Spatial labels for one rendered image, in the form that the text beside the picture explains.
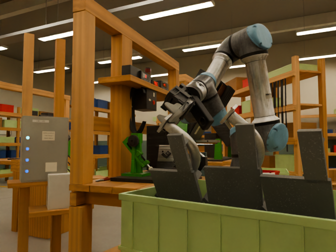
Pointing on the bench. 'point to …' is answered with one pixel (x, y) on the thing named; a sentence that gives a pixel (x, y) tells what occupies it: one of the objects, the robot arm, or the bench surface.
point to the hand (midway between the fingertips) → (170, 125)
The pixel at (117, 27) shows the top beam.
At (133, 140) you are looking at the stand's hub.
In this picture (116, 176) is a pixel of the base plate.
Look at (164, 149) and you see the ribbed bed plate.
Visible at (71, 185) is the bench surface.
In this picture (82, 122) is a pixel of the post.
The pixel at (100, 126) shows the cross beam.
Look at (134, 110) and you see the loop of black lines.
